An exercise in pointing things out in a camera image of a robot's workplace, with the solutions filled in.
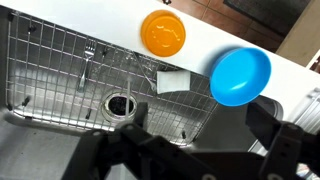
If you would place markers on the round sink drain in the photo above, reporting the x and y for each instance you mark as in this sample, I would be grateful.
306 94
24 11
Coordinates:
116 105

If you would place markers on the thin metal utensil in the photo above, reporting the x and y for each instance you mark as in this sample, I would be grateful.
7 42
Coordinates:
144 71

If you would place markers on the silver fork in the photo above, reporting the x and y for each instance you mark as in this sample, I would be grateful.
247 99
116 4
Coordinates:
85 63

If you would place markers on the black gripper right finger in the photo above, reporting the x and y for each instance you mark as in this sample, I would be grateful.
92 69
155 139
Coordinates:
286 150

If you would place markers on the dark floor mat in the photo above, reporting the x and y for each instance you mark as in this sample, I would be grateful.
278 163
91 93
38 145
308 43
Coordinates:
266 13

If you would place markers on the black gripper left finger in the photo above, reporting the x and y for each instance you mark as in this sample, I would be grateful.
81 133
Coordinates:
140 153

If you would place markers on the small orange plastic bowl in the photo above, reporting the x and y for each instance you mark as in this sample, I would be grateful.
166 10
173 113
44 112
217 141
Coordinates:
163 33

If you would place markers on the stainless steel sink basin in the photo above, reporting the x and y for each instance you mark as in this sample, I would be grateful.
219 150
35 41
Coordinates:
33 150

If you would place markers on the blue plastic bowl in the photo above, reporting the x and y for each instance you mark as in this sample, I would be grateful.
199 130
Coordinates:
240 76

